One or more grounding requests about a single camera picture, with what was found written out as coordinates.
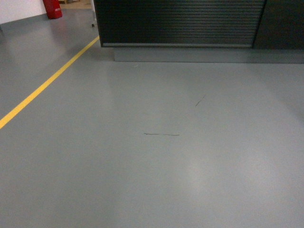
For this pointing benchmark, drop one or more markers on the red fire extinguisher box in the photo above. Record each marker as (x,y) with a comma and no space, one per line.
(53,9)

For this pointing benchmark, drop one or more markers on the black checkout counter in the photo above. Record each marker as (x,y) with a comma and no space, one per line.
(207,31)

